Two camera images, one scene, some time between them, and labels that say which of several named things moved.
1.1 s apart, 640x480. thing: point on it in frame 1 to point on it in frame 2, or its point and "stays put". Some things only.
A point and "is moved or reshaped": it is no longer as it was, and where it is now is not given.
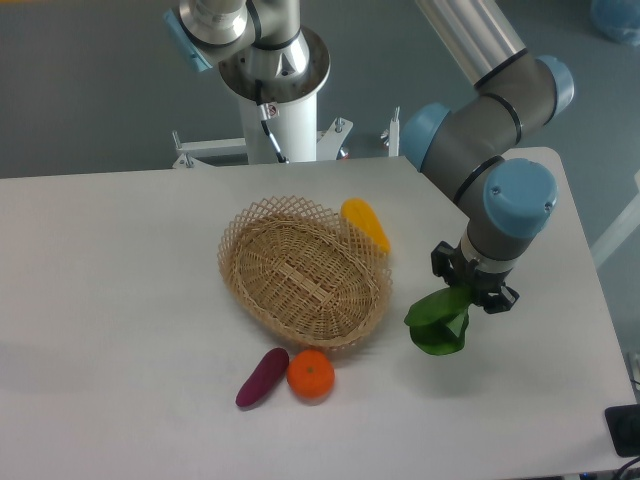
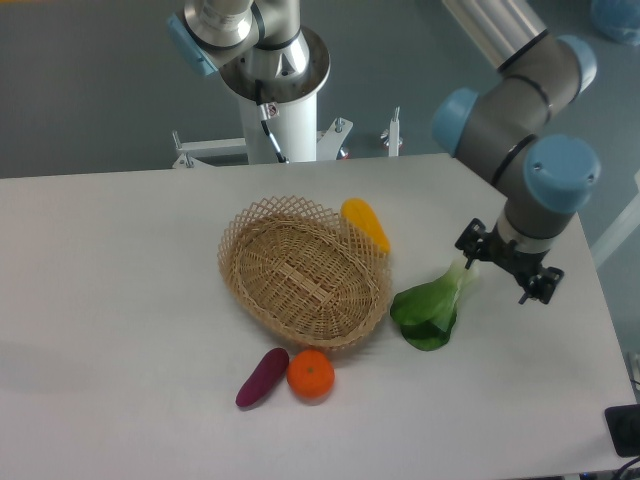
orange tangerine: x=311 y=374 stays put
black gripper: x=479 y=282 to x=498 y=248
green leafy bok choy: x=438 y=322 is moved or reshaped
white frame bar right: x=619 y=231 stays put
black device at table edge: x=623 y=424 stays put
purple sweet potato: x=267 y=372 stays put
